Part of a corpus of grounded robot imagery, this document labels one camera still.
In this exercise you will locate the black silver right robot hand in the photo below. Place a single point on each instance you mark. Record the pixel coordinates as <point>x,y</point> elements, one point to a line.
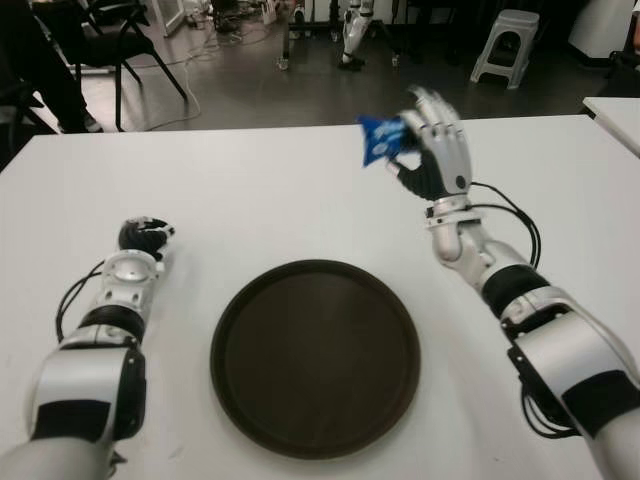
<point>447,155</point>

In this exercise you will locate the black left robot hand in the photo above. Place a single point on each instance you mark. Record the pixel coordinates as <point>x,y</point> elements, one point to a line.
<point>142,237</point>

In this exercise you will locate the blue Oreo packet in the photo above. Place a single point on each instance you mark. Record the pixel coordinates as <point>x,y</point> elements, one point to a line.
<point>382,137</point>

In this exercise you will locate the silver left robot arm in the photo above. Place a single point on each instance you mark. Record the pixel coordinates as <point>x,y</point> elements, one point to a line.
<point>80,375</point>

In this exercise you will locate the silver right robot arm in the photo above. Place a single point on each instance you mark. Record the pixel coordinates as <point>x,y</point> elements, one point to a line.
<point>565,345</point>

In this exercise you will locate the grey plastic stool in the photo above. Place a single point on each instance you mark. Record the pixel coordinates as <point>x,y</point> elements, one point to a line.
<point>512,22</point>

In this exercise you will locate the white humanoid robot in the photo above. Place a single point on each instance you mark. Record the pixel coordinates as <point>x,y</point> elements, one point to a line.
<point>352,35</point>

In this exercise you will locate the white side table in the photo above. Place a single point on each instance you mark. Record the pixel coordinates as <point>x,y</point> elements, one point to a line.
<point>617,117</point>

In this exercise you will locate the black metal chair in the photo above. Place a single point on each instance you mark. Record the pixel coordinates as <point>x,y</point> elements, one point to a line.
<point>115,47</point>

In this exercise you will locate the black office chair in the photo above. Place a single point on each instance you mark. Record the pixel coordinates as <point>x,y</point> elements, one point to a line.
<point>622,75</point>

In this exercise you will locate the person in black trousers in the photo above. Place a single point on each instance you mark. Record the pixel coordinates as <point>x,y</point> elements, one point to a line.
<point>35,70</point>

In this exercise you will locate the round dark brown tray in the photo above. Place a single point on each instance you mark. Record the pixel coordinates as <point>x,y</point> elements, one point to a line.
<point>315,360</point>

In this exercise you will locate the white framed panel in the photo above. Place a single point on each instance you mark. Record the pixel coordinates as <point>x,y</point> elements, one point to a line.
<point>172,20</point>

